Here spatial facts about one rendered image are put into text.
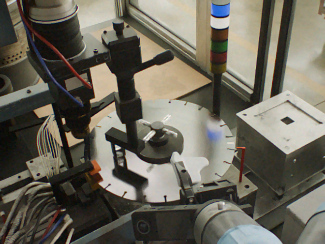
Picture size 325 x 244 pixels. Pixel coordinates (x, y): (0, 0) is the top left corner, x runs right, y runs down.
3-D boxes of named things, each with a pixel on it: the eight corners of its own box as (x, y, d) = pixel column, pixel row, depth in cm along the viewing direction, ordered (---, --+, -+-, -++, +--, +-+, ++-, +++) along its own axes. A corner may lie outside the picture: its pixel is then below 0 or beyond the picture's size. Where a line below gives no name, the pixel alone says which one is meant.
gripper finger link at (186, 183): (184, 173, 72) (198, 214, 66) (174, 175, 72) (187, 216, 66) (184, 154, 69) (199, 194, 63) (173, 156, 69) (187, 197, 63)
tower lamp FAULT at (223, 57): (219, 53, 112) (220, 42, 110) (230, 60, 109) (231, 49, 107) (206, 58, 110) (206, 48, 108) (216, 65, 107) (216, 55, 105)
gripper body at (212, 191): (231, 219, 70) (258, 246, 58) (181, 230, 69) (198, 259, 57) (224, 175, 69) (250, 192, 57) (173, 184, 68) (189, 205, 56)
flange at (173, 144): (176, 165, 87) (176, 156, 86) (126, 156, 90) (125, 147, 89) (189, 131, 95) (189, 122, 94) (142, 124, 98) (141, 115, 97)
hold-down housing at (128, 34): (139, 107, 83) (129, 12, 71) (147, 121, 80) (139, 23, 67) (112, 114, 82) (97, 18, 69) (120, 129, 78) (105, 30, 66)
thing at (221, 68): (219, 63, 114) (219, 53, 112) (229, 70, 111) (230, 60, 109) (205, 68, 112) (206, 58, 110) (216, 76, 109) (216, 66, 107)
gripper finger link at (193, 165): (199, 149, 76) (215, 187, 69) (168, 155, 76) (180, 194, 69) (200, 136, 74) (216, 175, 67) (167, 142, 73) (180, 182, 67)
